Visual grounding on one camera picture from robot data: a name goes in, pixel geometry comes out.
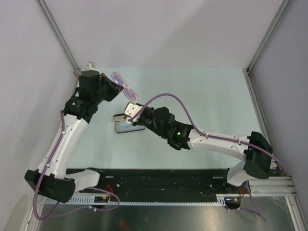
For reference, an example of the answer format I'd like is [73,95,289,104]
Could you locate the pink transparent sunglasses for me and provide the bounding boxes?
[111,72,138,102]

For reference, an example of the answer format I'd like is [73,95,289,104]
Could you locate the dark green glasses case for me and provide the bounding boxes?
[113,114,145,134]

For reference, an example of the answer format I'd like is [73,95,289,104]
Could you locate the light blue cleaning cloth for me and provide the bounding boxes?
[118,122,145,133]

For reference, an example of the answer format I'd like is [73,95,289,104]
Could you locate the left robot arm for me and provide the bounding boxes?
[25,70,124,203]

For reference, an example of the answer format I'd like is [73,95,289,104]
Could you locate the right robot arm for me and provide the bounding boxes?
[134,107,272,193]

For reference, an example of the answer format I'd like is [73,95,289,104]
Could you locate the front aluminium crossbar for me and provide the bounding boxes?
[249,177,296,197]

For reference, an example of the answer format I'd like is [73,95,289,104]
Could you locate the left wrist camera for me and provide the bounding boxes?
[81,61,97,72]

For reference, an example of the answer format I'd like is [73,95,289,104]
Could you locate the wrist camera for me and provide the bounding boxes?
[81,61,97,72]
[124,102,143,124]

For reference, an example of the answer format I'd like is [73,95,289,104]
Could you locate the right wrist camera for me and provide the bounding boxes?
[124,102,143,124]

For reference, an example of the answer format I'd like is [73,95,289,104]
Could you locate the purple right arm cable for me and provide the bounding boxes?
[131,93,288,223]

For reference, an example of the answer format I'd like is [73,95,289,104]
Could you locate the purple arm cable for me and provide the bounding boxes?
[32,69,121,221]
[131,93,288,223]

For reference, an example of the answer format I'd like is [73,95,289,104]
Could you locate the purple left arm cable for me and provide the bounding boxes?
[32,69,121,221]

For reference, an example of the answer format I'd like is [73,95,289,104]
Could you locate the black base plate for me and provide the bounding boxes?
[64,168,281,203]

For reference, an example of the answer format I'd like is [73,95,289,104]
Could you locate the left aluminium frame post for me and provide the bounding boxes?
[35,0,80,70]

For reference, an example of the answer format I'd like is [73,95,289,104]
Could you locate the aluminium frame post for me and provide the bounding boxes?
[246,0,294,74]
[35,0,80,70]

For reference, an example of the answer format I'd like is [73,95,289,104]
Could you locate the aluminium rail right edge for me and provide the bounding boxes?
[243,68,273,146]

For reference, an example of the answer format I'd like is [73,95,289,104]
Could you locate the white slotted cable duct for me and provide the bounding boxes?
[69,194,228,207]

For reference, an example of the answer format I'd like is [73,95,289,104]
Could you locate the right aluminium frame post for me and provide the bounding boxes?
[246,0,294,74]

